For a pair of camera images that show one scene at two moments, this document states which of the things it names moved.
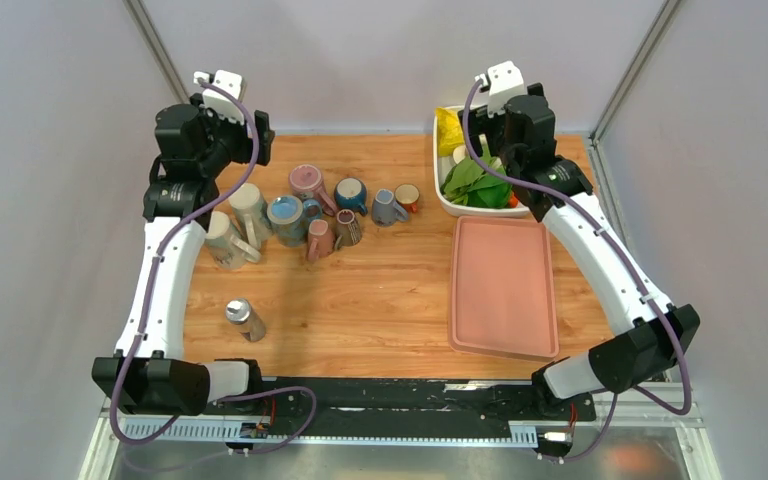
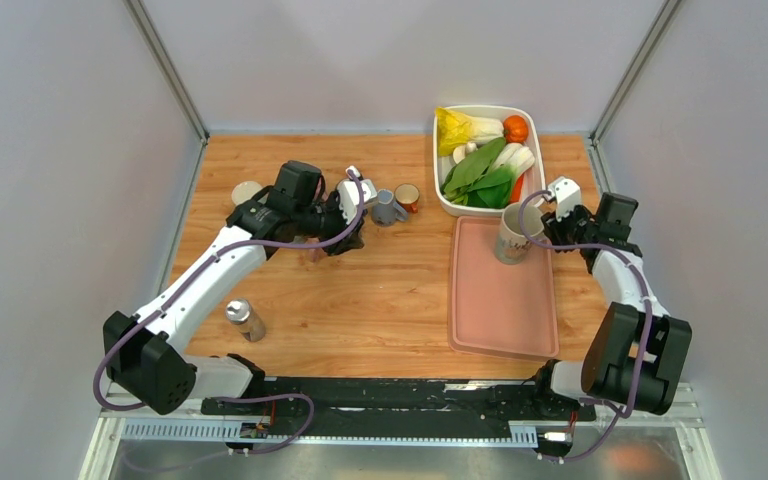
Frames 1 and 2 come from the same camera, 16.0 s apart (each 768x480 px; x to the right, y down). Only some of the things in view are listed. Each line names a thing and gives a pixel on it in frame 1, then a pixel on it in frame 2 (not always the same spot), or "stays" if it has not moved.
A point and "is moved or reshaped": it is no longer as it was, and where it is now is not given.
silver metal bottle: x=239 y=311 stays
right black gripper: x=481 y=123 → x=553 y=228
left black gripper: x=209 y=118 → x=351 y=243
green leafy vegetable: x=467 y=183 stays
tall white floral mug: x=227 y=251 is moved or reshaped
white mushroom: x=458 y=153 stays
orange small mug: x=407 y=196 stays
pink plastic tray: x=503 y=295 stays
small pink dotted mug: x=320 y=239 stays
